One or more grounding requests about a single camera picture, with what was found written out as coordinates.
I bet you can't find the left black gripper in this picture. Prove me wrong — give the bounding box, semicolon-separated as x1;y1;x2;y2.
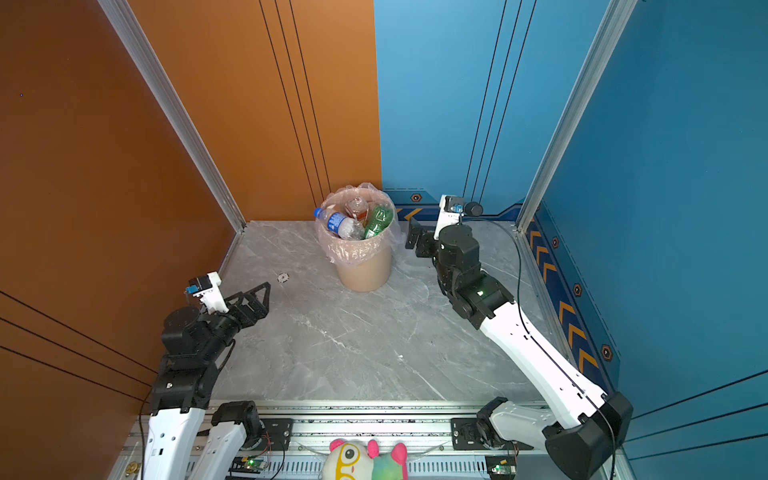
201;282;269;366

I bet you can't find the green sprite bottle yellow cap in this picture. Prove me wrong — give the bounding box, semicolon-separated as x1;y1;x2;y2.
364;204;394;239

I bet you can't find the small pepsi bottle blue cap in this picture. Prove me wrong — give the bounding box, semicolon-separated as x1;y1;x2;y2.
314;208;365;240

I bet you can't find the red gold tea bottle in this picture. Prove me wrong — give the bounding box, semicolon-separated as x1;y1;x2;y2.
344;196;369;224

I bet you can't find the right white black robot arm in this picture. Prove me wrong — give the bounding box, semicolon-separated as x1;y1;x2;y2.
405;220;633;479

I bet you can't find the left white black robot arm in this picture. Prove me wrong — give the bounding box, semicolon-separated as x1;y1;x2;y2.
140;275;271;479

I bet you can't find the beige bin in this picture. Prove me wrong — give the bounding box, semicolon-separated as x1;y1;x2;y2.
336;247;392;293

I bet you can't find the pink plastic bin liner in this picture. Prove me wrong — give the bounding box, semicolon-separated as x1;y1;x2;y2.
314;183;404;266

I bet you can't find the black microphone on stand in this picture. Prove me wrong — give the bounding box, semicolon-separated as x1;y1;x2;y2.
464;201;484;218

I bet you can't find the left green circuit board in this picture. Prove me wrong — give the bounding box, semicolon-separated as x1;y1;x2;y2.
227;456;269;479

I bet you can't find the green circuit board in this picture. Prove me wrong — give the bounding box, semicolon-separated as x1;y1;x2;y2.
485;456;517;480
227;456;269;479

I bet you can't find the brass knob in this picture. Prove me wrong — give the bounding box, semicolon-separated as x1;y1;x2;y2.
124;462;142;478

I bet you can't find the plush toy colourful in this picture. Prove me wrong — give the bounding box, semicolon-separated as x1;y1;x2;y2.
320;439;408;480

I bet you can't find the right green circuit board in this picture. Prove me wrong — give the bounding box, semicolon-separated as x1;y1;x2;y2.
485;456;517;480

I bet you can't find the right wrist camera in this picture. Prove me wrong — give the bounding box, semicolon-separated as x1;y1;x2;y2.
433;195;465;240

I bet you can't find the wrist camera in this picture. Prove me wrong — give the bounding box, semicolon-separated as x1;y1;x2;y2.
433;195;465;240
185;271;228;314

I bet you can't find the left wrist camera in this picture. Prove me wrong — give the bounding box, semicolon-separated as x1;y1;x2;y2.
185;271;228;314

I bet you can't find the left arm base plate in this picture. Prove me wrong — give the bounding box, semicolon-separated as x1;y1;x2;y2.
241;418;294;453

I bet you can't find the aluminium rail frame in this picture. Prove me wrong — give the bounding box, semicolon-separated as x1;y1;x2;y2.
107;400;637;480

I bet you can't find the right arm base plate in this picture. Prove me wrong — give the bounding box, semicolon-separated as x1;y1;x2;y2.
450;418;533;451

